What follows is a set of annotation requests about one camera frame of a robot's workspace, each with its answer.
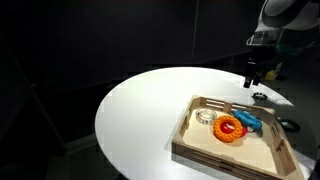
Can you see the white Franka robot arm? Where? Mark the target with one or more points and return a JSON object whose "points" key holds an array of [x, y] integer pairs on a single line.
{"points": [[293, 13]]}

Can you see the wooden slatted tray box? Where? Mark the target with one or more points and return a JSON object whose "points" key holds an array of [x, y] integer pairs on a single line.
{"points": [[233, 156]]}

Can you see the yellow background object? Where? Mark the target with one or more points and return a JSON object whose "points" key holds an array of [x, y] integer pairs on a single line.
{"points": [[271, 75]]}

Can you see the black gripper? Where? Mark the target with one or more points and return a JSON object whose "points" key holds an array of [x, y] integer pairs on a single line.
{"points": [[261, 56]]}

